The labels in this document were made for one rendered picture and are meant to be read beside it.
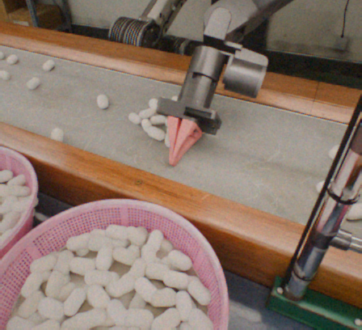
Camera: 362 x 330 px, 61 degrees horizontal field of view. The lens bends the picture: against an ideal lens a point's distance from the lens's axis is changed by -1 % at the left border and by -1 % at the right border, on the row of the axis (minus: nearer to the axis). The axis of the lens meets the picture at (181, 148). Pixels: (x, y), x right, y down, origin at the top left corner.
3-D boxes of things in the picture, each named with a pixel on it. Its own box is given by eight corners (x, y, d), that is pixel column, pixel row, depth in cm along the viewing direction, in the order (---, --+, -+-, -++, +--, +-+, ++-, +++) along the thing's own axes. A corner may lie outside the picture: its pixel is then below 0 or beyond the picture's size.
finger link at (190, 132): (178, 166, 48) (198, 109, 49) (139, 153, 50) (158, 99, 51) (190, 172, 55) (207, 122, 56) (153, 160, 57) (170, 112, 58)
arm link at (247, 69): (212, 31, 60) (213, 4, 51) (270, 47, 59) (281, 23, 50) (191, 87, 59) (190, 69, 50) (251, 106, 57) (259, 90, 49)
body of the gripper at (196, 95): (212, 121, 48) (227, 78, 49) (154, 106, 52) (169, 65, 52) (219, 132, 54) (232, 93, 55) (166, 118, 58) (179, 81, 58)
